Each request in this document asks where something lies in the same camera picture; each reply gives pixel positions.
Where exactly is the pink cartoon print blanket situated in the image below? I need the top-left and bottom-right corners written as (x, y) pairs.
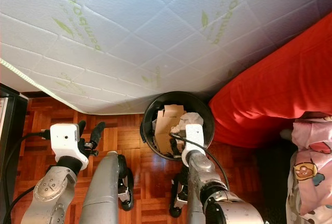
top-left (288, 116), bottom-right (332, 224)

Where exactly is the brown cardboard piece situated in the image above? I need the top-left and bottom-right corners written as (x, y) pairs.
top-left (154, 105), bottom-right (186, 155)

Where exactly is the crumpled white paper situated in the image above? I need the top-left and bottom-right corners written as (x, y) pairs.
top-left (170, 113), bottom-right (203, 142)

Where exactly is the black trash bin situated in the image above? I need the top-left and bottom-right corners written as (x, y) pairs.
top-left (141, 92), bottom-right (213, 161)

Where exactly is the silver right robot leg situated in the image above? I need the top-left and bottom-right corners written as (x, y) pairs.
top-left (169, 164), bottom-right (192, 218)

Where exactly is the silver robot leg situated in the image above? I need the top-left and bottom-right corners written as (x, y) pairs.
top-left (169, 164), bottom-right (192, 218)
top-left (80, 151), bottom-right (134, 224)

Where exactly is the silver left robot leg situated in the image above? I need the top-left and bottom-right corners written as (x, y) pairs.
top-left (80, 151), bottom-right (134, 224)

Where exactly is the white cabinet door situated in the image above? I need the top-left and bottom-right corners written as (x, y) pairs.
top-left (0, 97), bottom-right (8, 183)

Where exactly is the large red cushion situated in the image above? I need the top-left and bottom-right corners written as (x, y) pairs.
top-left (209, 11), bottom-right (332, 148)

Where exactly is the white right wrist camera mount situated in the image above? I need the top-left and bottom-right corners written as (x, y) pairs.
top-left (182, 124), bottom-right (205, 166)

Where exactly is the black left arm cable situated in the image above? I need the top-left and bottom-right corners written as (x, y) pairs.
top-left (3, 130), bottom-right (52, 224)

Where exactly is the black cabinet frame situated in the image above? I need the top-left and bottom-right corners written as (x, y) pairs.
top-left (0, 84), bottom-right (28, 224)

